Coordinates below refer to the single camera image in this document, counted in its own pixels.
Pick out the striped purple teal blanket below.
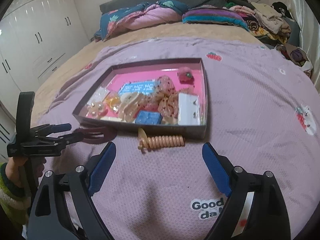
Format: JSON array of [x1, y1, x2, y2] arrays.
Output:
[[182, 6, 249, 31]]

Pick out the pearl bow hair clip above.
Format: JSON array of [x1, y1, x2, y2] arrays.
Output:
[[86, 101, 108, 119]]

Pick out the small blue box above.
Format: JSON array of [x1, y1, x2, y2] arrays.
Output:
[[135, 111, 162, 125]]

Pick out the green fuzzy sleeve forearm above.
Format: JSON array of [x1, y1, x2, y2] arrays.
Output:
[[1, 163, 30, 230]]

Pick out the white earring card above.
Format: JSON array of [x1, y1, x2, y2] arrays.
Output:
[[177, 93, 200, 126]]

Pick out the maroon banana hair clip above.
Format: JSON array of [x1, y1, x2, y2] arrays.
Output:
[[73, 127, 117, 145]]

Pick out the person's left hand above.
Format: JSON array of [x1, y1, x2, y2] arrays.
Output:
[[5, 156, 47, 188]]

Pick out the white wardrobe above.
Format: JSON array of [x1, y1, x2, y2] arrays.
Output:
[[1, 0, 89, 160]]

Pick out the cream hair claw clip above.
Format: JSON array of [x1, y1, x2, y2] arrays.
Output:
[[118, 92, 147, 122]]

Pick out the navy pink floral quilt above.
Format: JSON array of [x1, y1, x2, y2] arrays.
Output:
[[93, 0, 189, 42]]

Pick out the lilac strawberry print blanket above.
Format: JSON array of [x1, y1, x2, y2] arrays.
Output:
[[39, 37, 319, 239]]

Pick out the pink book in tray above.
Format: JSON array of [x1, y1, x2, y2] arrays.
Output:
[[83, 67, 202, 125]]

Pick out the pile of clothes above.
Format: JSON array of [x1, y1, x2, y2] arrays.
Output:
[[225, 0, 313, 77]]

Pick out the tan bed sheet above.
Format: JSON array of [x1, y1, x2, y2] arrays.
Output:
[[31, 22, 262, 126]]

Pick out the shallow grey cardboard tray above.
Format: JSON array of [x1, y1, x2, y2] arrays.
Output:
[[73, 58, 208, 139]]

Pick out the white satin curtain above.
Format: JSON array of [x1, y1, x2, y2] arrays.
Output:
[[289, 0, 319, 92]]

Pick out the yellow earrings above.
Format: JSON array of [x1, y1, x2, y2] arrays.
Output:
[[103, 91, 121, 114]]

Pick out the pink fuzzy strawberry clip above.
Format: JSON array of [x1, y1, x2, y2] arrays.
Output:
[[177, 67, 194, 84]]

